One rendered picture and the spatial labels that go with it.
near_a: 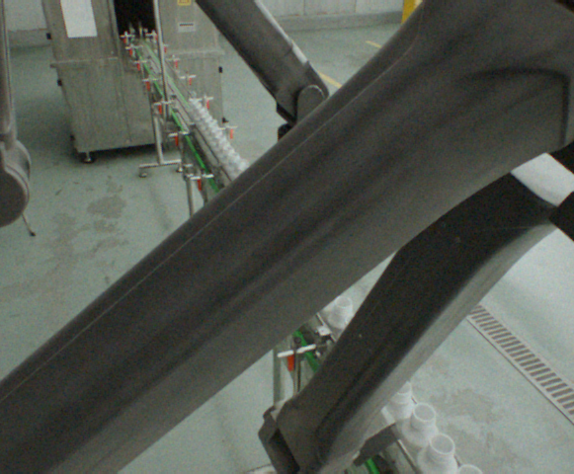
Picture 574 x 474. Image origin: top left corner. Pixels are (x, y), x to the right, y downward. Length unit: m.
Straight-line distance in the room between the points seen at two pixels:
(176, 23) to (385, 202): 4.47
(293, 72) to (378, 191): 0.48
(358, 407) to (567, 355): 2.60
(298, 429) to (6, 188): 0.39
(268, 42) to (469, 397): 2.15
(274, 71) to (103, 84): 4.05
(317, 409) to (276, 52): 0.40
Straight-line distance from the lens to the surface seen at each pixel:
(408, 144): 0.17
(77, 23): 4.54
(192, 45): 4.67
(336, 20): 11.20
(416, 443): 0.91
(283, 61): 0.63
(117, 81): 4.65
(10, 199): 0.63
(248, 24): 0.62
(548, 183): 0.28
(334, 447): 0.44
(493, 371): 2.72
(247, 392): 2.44
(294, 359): 1.08
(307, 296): 0.19
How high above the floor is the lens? 1.83
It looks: 32 degrees down
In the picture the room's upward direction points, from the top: straight up
